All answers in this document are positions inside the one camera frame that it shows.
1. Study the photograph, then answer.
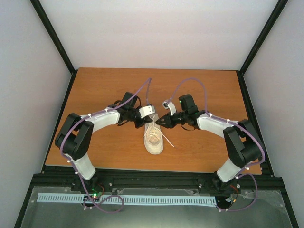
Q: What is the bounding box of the white shoelace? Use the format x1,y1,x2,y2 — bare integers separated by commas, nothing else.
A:
143,114,175,148

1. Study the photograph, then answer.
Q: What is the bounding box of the white sneaker shoe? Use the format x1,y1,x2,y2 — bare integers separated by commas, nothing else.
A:
143,114,163,155

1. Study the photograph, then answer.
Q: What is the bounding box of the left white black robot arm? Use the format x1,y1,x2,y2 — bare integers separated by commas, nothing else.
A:
55,92,155,191

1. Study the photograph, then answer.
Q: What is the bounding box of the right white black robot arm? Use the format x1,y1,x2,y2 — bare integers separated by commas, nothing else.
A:
156,94,265,192

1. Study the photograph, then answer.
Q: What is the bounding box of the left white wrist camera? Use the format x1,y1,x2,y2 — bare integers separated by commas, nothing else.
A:
139,105,155,119

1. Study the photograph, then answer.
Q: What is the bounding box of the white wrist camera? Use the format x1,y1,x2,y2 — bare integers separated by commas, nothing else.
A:
162,100,176,116
139,105,155,119

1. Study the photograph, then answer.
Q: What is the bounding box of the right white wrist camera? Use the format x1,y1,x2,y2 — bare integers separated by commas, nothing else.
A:
162,100,176,116

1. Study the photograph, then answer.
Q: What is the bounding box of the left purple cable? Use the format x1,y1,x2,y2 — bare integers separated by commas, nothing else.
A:
59,77,152,213

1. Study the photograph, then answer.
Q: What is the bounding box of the purple cable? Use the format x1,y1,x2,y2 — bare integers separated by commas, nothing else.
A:
59,77,152,213
169,78,266,212

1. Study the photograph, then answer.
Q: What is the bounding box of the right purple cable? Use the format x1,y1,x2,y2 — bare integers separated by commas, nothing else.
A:
169,78,266,212

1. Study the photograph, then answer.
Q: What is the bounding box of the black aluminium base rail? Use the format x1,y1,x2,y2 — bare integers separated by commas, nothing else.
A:
30,166,286,195

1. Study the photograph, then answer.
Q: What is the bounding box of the light blue slotted cable duct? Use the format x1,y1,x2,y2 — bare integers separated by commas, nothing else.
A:
37,193,216,207

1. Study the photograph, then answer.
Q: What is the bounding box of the left black frame post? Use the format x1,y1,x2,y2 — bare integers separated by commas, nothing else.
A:
29,0,78,75

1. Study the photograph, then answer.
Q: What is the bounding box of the black frame post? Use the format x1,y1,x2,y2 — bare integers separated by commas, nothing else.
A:
239,0,289,75
29,0,78,75

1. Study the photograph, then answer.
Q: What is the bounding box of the right black frame post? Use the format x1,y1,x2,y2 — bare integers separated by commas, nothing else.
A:
239,0,289,75

